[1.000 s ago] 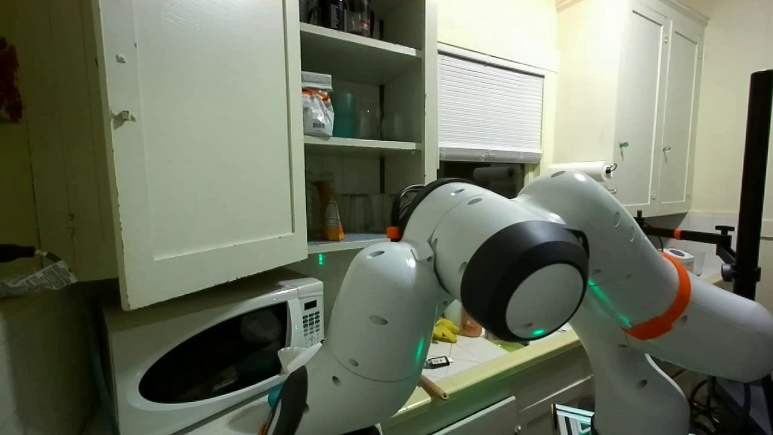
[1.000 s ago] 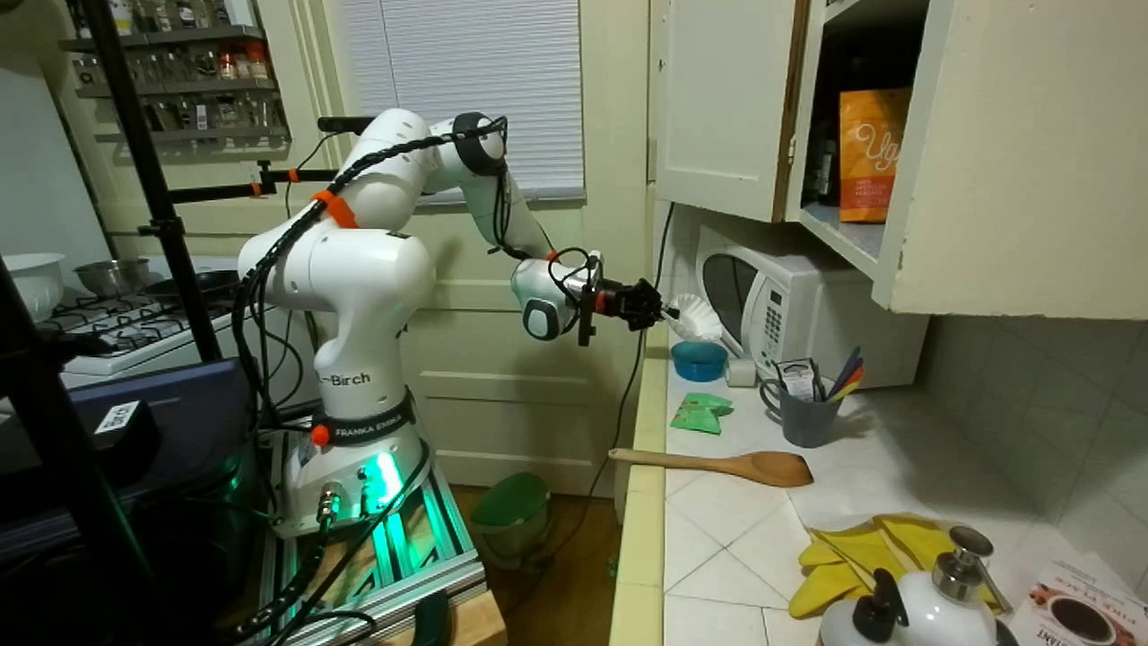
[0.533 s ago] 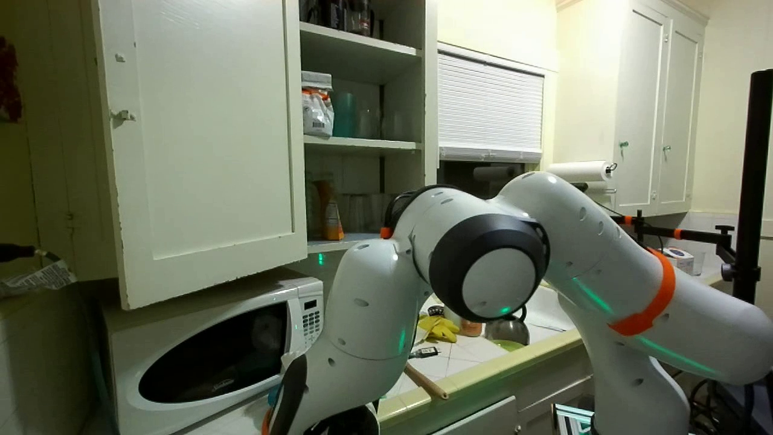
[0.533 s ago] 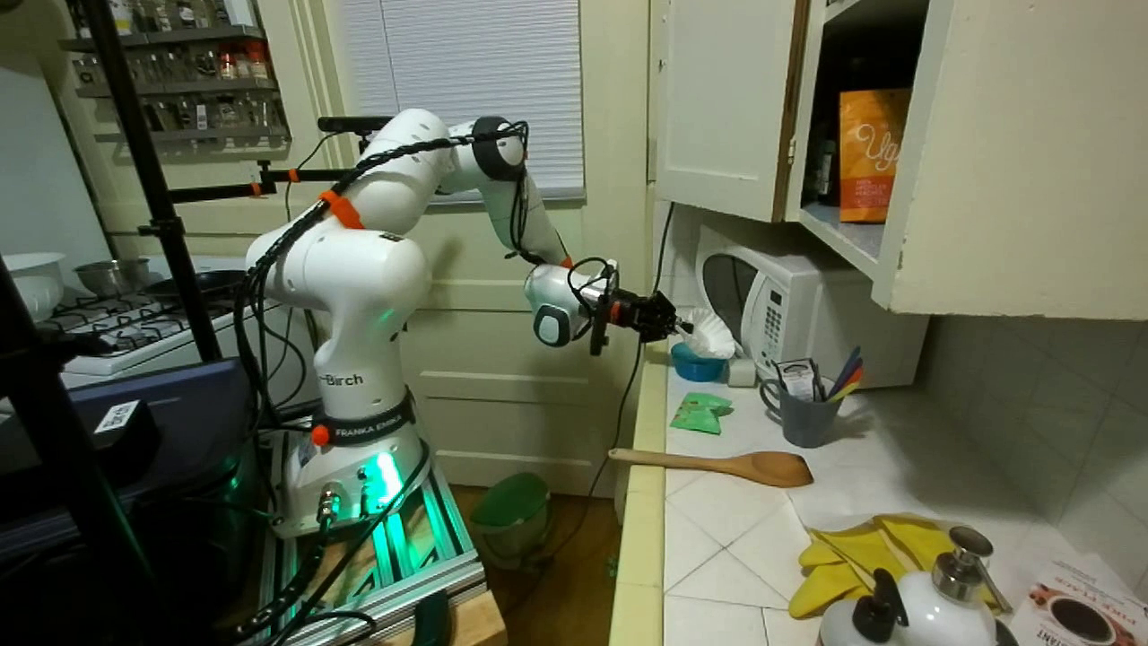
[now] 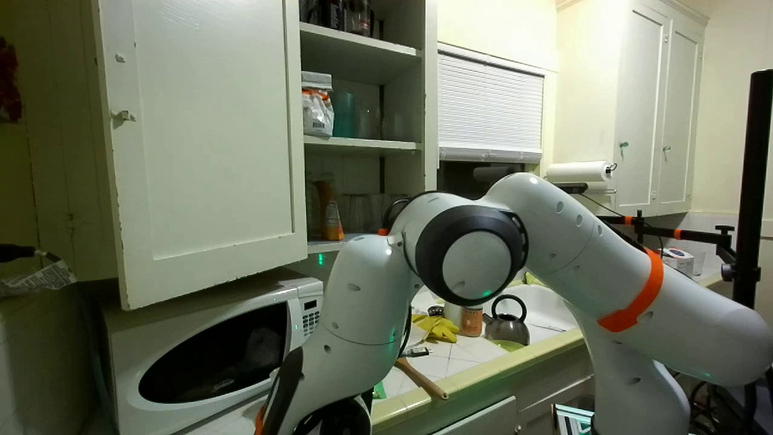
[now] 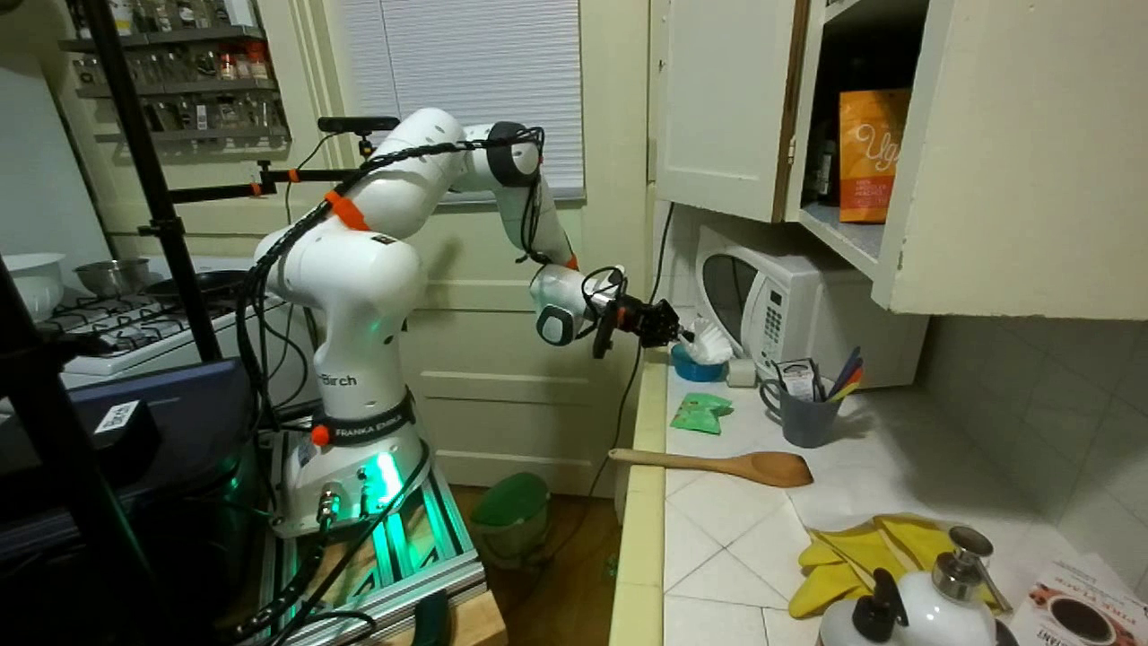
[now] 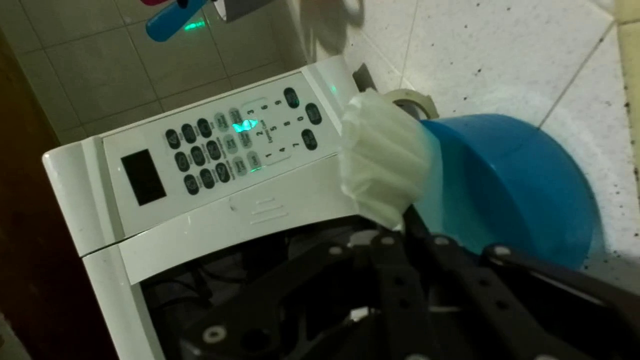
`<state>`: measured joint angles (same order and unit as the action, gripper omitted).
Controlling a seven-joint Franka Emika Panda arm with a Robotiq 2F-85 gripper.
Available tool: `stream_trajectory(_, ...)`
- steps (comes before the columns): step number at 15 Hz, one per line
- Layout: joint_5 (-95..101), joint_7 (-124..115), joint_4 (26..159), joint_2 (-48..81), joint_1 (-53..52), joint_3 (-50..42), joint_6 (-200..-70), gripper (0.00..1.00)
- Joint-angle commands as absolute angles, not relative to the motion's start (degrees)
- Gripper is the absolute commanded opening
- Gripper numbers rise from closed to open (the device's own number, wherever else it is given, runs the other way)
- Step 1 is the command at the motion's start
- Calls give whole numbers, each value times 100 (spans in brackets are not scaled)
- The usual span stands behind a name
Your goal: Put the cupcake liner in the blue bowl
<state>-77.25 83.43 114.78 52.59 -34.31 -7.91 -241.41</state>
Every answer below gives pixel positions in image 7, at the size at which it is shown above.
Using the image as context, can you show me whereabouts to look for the white microwave oven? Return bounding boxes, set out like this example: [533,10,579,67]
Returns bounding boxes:
[39,57,375,360]

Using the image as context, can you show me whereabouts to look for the white cupcake liner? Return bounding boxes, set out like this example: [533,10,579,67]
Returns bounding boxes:
[338,89,444,233]

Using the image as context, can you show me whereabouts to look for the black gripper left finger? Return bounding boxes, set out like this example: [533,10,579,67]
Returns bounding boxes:
[178,228,427,360]

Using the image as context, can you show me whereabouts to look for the blue bowl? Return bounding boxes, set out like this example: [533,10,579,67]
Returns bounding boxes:
[411,112,605,270]

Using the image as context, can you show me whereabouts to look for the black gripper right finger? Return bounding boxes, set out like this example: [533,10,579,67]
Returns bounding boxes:
[402,206,640,360]

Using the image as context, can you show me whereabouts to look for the grey utensil cup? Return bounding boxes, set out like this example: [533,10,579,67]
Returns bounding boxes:
[215,0,282,24]

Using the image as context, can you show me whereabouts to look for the blue handled utensil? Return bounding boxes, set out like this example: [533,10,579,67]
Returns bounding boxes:
[144,0,214,45]

